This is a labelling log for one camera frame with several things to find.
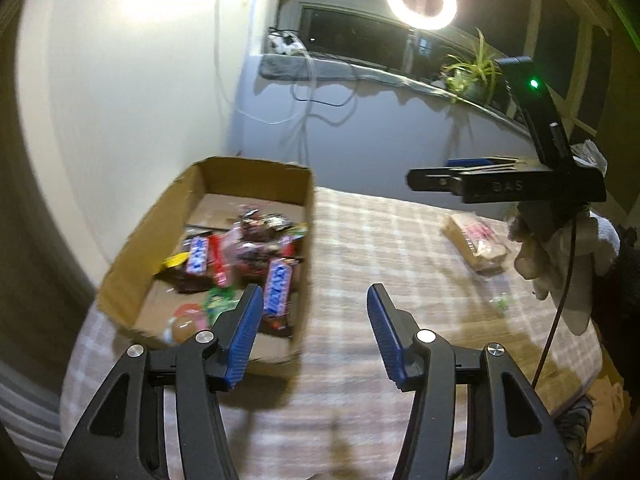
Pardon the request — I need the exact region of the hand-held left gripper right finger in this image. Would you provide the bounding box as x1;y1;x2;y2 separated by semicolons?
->
366;284;576;480

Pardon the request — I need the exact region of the red stick packet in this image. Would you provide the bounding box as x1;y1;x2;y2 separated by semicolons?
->
209;235;233;288

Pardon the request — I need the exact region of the round pink clear packet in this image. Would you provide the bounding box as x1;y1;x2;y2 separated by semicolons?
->
162;305;211;346

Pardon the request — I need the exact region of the white wall cable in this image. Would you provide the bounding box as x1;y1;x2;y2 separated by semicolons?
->
215;0;321;126

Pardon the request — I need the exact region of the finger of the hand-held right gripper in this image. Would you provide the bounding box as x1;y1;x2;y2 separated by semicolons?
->
446;158;539;170
406;167;464;193

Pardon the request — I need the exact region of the cardboard box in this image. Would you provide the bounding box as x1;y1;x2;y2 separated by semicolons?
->
96;156;317;378

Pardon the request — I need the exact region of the person's right forearm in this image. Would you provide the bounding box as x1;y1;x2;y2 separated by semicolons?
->
592;225;640;376

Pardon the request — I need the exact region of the person's right hand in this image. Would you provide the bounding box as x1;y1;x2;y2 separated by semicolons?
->
507;202;622;337

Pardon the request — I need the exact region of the white power strip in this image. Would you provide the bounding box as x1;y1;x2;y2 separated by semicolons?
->
267;30;307;56

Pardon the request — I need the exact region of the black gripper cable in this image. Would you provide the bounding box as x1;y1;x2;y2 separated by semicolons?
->
530;210;581;390

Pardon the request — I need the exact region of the flat brown cardboard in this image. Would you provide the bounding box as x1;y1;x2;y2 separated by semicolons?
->
592;350;628;411

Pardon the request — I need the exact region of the clear wafer packet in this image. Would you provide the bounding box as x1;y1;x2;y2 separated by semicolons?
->
441;211;513;273

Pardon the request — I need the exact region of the small chocolate bar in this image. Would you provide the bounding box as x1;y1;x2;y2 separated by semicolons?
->
185;236;211;277

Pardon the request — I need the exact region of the potted spider plant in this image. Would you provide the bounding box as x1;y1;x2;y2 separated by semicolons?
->
440;27;503;106

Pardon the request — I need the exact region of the green snack packet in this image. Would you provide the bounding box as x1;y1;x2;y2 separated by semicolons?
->
202;287;241;321

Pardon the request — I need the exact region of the dark red candy packet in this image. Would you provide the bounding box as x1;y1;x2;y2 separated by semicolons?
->
237;205;296;241

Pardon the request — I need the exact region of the black wall cable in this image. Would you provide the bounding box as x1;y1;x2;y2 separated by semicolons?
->
291;67;361;161

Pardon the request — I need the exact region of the grey striped cloth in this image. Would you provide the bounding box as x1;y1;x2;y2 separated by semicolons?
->
555;395;598;466

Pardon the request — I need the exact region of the window frame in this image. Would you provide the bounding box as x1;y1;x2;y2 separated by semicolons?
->
265;0;616;136

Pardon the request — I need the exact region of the large chocolate bar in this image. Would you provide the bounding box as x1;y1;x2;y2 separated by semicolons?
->
262;257;301;317

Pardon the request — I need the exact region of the grey sill cloth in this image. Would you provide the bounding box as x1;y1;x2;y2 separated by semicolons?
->
260;52;451;91

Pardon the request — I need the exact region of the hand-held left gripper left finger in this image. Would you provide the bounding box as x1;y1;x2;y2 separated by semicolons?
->
52;284;264;480

